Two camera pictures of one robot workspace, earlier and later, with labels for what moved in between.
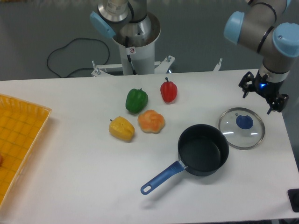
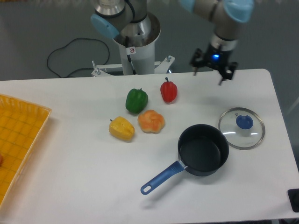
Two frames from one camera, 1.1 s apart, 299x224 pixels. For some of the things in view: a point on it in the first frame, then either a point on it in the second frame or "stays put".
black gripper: x=266 y=88 to x=216 y=57
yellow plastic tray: x=22 y=123 stays put
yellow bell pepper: x=121 y=128 stays put
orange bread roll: x=151 y=121 stays put
